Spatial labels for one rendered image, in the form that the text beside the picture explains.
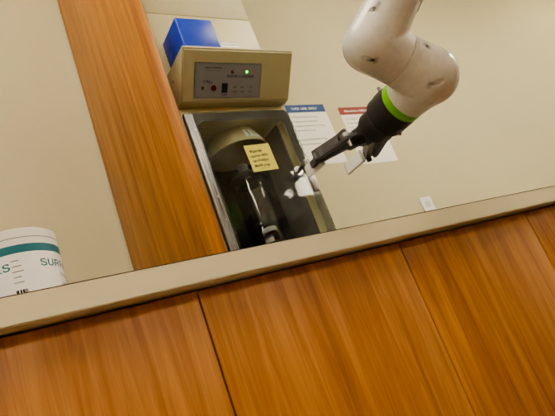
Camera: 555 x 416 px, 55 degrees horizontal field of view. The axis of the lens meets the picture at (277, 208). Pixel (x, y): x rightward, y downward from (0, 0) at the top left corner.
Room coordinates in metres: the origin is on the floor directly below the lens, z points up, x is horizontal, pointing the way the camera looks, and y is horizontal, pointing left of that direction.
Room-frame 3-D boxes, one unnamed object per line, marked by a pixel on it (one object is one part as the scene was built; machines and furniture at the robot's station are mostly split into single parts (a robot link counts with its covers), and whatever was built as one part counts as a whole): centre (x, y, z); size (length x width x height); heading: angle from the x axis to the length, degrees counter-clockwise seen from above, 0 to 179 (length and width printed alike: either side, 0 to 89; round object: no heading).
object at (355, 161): (1.23, -0.21, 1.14); 0.07 x 0.01 x 0.03; 36
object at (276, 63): (1.21, -0.02, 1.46); 0.32 x 0.12 x 0.10; 126
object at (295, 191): (1.25, 0.01, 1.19); 0.30 x 0.01 x 0.40; 125
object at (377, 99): (1.02, -0.29, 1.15); 0.09 x 0.06 x 0.12; 126
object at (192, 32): (1.15, 0.06, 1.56); 0.10 x 0.10 x 0.09; 36
